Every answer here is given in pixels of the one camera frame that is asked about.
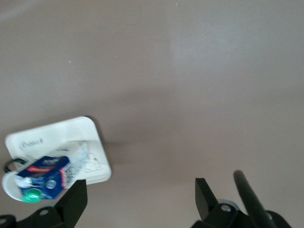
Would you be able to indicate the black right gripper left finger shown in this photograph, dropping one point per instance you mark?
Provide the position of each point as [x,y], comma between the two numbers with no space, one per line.
[73,204]

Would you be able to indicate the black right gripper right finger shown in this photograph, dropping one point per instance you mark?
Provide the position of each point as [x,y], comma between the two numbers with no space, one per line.
[205,199]

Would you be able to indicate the blue white milk carton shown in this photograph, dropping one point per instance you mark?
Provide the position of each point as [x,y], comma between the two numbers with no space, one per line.
[47,171]

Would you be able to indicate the cream rectangular tray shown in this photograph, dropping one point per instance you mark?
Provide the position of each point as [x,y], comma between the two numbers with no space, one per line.
[54,135]

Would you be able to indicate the right gripper black side rod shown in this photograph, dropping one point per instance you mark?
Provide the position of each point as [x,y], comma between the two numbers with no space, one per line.
[249,197]

